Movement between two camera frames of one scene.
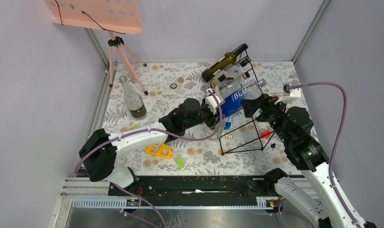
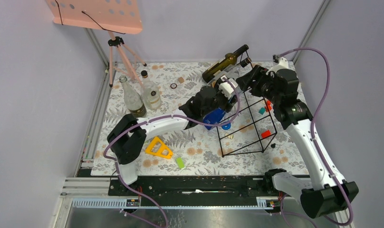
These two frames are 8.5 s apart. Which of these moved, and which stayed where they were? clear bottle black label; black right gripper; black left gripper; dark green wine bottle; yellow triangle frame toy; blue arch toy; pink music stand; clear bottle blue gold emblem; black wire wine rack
Moved: black left gripper; black right gripper; clear bottle blue gold emblem
Stayed: black wire wine rack; yellow triangle frame toy; clear bottle black label; pink music stand; blue arch toy; dark green wine bottle
